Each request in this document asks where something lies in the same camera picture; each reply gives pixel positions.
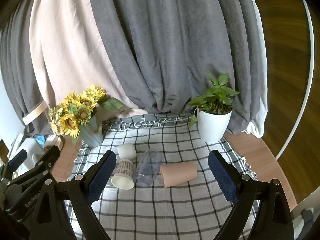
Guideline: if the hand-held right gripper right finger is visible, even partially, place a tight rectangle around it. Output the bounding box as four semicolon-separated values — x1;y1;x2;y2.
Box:
208;150;294;240

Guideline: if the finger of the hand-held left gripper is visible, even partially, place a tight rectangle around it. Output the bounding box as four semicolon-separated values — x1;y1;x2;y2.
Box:
0;149;28;180
7;145;61;188

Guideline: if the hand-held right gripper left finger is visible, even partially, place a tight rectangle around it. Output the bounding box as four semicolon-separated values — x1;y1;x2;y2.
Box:
32;151;117;240

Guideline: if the patterned paper cup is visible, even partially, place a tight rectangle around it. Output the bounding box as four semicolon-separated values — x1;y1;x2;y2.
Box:
111;158;135;190

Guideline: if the small white cup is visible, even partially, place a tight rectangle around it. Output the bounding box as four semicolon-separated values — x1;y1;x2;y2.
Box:
117;143;137;159

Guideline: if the pink cup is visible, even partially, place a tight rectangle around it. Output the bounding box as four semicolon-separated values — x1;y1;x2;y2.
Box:
160;161;198;188

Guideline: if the clear plastic cup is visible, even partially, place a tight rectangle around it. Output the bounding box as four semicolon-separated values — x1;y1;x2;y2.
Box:
133;149;163;187

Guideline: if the white appliance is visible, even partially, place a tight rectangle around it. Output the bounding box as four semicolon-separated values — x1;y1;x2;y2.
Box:
14;137;47;172

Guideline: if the blue-green ribbed vase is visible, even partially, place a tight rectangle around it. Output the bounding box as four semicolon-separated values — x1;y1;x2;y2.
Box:
78;112;105;148

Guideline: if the white ribbed flower pot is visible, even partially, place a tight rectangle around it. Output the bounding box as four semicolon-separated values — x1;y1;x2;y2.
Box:
196;106;233;145

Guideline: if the artificial sunflower bouquet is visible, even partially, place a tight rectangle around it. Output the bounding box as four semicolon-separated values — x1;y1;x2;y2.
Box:
48;84;125;145

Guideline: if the checkered white cloth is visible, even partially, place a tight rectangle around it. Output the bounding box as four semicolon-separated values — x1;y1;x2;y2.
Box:
66;113;260;240

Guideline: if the green potted plant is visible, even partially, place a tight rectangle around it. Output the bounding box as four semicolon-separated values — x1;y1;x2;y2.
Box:
186;72;248;128

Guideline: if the grey curtain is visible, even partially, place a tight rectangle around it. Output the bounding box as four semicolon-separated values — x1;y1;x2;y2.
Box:
87;0;263;133
0;0;57;133

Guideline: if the white curtain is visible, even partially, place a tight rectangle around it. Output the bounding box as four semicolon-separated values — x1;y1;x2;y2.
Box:
245;0;269;138

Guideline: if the beige pink curtain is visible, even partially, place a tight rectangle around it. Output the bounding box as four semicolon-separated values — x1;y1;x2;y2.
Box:
29;0;148;117

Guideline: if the white curved pole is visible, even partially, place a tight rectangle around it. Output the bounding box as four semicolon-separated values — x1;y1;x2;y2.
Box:
275;0;315;161

